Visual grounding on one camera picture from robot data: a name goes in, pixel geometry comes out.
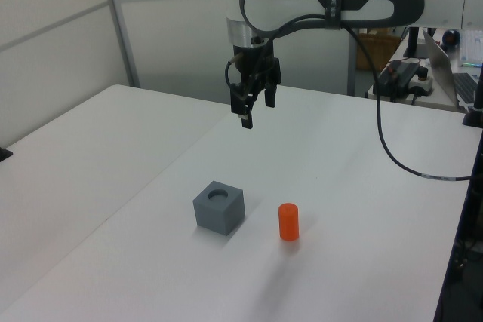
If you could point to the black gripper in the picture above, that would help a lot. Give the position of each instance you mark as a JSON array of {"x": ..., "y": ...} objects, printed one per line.
[{"x": 247, "y": 60}]

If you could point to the orange cylinder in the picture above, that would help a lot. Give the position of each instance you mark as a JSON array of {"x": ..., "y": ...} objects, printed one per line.
[{"x": 288, "y": 224}]

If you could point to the grey block with round hole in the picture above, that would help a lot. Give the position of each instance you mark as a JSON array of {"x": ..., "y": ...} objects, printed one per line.
[{"x": 220, "y": 212}]

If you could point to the cardboard box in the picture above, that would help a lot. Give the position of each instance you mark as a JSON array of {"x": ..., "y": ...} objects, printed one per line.
[{"x": 373, "y": 50}]

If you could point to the black electronic device box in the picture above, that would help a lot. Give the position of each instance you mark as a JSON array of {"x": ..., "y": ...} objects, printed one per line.
[{"x": 398, "y": 75}]

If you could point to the black monitor stand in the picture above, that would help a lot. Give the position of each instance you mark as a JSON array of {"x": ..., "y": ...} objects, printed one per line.
[{"x": 413, "y": 43}]

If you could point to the emergency stop button unit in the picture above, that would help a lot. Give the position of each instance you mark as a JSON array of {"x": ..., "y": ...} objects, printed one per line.
[{"x": 422, "y": 84}]

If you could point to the silver open laptop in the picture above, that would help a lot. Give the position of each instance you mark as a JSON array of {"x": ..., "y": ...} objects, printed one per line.
[{"x": 439, "y": 62}]

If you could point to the dark round ball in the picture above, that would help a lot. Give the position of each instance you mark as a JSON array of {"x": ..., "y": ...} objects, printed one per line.
[{"x": 451, "y": 38}]

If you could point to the black pole with base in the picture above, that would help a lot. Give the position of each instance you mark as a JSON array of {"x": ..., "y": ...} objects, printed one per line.
[{"x": 476, "y": 111}]

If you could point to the white keyboard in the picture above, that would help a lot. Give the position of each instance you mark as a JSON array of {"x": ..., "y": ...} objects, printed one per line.
[{"x": 473, "y": 48}]

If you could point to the black table clamp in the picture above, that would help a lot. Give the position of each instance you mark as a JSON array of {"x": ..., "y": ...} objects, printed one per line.
[{"x": 5, "y": 154}]

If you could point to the grey partition frame post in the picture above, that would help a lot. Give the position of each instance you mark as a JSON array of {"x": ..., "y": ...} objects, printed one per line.
[{"x": 120, "y": 28}]

